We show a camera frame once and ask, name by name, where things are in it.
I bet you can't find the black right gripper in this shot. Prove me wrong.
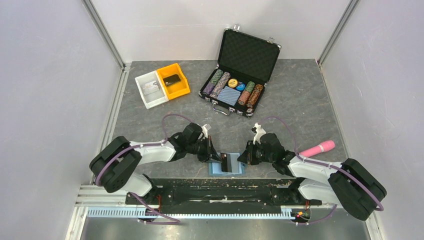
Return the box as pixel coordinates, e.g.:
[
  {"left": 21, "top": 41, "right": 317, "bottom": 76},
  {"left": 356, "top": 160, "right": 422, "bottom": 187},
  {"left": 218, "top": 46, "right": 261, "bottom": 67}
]
[{"left": 237, "top": 140, "right": 275, "bottom": 165}]

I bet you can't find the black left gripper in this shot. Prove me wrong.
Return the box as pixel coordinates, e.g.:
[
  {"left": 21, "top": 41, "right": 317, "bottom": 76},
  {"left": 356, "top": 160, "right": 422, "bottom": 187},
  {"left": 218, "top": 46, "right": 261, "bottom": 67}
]
[{"left": 186, "top": 135, "right": 222, "bottom": 163}]

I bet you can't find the blue card holder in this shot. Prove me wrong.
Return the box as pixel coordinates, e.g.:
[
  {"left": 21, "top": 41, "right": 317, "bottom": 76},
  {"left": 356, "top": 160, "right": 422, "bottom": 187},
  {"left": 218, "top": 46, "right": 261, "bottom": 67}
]
[{"left": 208, "top": 161, "right": 246, "bottom": 177}]

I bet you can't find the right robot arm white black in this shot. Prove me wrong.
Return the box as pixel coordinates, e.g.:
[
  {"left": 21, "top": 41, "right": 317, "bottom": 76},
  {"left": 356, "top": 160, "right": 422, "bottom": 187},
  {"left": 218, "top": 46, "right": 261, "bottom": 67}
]
[{"left": 237, "top": 133, "right": 388, "bottom": 221}]

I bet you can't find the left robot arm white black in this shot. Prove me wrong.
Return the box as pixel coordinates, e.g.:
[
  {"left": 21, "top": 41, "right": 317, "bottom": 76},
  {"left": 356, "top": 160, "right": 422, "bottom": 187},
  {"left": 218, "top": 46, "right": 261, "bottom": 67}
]
[{"left": 89, "top": 122, "right": 221, "bottom": 204}]

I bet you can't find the blue playing card deck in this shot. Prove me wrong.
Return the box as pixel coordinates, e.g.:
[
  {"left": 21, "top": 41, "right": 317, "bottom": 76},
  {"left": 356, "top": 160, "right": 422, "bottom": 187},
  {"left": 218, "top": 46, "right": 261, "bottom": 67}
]
[{"left": 217, "top": 86, "right": 241, "bottom": 106}]

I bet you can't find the black card in yellow bin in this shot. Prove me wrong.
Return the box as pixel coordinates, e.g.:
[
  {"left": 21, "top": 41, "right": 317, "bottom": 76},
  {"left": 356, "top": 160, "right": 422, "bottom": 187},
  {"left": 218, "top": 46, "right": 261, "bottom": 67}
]
[{"left": 163, "top": 74, "right": 181, "bottom": 87}]

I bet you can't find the silver card in white bin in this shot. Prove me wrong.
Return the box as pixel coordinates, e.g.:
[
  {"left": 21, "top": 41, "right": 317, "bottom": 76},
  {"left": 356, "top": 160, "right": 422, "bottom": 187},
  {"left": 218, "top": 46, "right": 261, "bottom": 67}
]
[{"left": 141, "top": 80, "right": 160, "bottom": 95}]

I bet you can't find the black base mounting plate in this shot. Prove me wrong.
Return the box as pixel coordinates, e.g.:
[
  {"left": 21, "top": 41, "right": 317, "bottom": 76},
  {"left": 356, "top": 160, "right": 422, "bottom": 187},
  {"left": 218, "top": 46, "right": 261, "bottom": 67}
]
[{"left": 141, "top": 178, "right": 322, "bottom": 214}]

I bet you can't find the red poker chip stack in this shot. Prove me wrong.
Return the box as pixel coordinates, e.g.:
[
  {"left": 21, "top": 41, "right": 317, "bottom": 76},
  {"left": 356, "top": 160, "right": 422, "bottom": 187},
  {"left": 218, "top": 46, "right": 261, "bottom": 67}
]
[{"left": 237, "top": 90, "right": 251, "bottom": 106}]

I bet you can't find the purple poker chip stack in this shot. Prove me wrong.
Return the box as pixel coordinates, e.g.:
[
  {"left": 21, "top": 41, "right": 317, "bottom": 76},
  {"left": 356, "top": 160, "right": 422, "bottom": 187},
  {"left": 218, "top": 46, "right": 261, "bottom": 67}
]
[{"left": 202, "top": 82, "right": 215, "bottom": 95}]

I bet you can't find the blue round chip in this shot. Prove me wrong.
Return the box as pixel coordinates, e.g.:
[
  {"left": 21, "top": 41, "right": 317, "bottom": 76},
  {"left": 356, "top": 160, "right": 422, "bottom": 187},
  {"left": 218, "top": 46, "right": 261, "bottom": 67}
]
[{"left": 235, "top": 81, "right": 246, "bottom": 92}]

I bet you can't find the brown orange chip stack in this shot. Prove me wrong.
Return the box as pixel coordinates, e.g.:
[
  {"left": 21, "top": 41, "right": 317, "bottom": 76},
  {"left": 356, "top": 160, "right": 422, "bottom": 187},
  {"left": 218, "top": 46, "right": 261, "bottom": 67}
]
[{"left": 246, "top": 84, "right": 264, "bottom": 108}]

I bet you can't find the green red chip stack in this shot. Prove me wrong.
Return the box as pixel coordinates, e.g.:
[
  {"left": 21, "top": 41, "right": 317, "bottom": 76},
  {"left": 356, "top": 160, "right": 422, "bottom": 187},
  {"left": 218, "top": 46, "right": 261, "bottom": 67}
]
[{"left": 244, "top": 81, "right": 256, "bottom": 93}]

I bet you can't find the yellow plastic bin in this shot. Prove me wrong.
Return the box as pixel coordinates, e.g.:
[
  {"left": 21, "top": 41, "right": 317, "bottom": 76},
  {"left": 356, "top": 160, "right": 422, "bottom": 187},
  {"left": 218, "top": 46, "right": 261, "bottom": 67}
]
[{"left": 156, "top": 63, "right": 191, "bottom": 100}]

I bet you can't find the yellow dealer button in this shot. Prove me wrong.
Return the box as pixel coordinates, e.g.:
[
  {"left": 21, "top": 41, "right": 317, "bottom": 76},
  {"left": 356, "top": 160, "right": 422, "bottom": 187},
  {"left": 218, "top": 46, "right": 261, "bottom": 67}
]
[{"left": 228, "top": 78, "right": 238, "bottom": 88}]

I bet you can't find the pink grey chip stack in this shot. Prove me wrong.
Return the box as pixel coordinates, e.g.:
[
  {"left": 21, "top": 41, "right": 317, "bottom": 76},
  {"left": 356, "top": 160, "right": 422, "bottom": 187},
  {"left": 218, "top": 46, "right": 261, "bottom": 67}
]
[{"left": 209, "top": 72, "right": 231, "bottom": 99}]

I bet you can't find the green poker chip stack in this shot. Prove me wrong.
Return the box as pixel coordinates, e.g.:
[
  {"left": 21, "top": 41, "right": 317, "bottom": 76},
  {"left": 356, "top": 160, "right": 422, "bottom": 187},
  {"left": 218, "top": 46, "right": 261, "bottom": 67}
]
[{"left": 209, "top": 69, "right": 224, "bottom": 86}]

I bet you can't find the pink cylindrical tube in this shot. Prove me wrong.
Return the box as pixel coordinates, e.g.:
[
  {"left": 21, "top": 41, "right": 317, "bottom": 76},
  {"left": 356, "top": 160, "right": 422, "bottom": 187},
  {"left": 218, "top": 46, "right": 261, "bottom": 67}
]
[{"left": 299, "top": 140, "right": 336, "bottom": 158}]

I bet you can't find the white plastic bin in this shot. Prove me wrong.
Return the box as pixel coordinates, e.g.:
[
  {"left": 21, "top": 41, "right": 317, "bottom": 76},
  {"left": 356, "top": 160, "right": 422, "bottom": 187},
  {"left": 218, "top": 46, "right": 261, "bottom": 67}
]
[{"left": 134, "top": 70, "right": 169, "bottom": 109}]

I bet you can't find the black poker chip case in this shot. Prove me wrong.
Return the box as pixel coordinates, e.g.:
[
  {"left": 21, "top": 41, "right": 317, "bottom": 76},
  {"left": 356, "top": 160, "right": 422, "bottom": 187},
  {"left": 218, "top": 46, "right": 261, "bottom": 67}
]
[{"left": 198, "top": 27, "right": 282, "bottom": 118}]

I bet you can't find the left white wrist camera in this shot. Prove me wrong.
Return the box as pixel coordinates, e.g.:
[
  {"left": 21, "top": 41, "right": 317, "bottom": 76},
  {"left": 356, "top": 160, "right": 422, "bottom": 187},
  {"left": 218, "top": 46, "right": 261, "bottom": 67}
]
[{"left": 198, "top": 124, "right": 211, "bottom": 140}]

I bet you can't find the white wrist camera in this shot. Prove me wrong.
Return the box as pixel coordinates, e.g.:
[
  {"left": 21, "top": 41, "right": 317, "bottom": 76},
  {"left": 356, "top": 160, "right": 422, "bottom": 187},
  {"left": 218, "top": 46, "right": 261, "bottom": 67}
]
[
  {"left": 198, "top": 124, "right": 211, "bottom": 140},
  {"left": 251, "top": 122, "right": 267, "bottom": 145}
]

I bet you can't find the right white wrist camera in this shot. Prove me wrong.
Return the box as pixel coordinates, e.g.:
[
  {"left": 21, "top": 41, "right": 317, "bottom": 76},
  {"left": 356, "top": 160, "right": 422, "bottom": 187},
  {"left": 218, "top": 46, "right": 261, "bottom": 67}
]
[{"left": 251, "top": 122, "right": 267, "bottom": 145}]

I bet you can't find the white slotted cable duct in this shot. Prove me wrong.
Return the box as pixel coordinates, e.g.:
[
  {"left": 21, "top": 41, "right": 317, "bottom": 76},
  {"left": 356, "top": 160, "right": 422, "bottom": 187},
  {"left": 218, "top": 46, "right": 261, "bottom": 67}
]
[{"left": 86, "top": 206, "right": 295, "bottom": 220}]

